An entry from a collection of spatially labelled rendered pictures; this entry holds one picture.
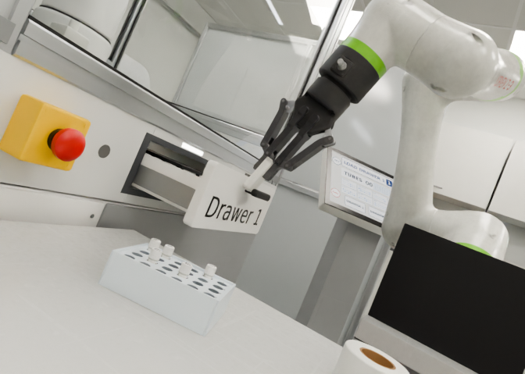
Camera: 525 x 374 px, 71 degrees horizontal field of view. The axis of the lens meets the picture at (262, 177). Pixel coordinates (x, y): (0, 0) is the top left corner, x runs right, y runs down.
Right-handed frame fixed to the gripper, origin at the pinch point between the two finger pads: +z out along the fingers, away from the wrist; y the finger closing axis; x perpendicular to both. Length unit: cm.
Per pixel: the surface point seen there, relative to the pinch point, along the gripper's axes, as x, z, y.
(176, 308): -28.3, 12.3, 14.8
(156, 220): 1.4, 21.4, -11.1
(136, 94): -17.3, 2.4, -17.7
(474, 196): 327, -89, 38
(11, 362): -44.2, 13.8, 14.7
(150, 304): -28.9, 14.0, 12.7
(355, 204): 84, -8, 3
